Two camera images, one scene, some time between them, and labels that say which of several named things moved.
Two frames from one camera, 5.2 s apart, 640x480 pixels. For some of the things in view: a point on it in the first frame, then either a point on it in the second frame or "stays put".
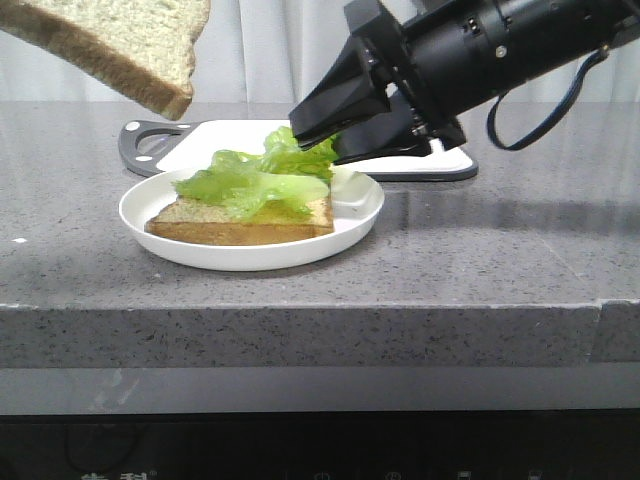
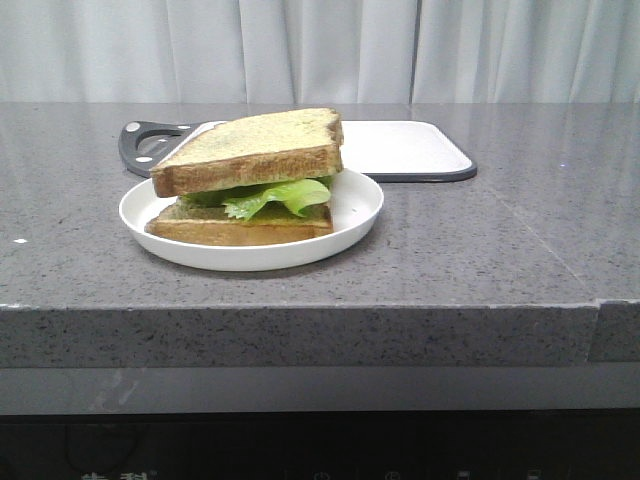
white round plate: [357, 210] stays put
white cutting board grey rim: [150, 147] stays put
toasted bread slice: [140, 50] -> [254, 146]
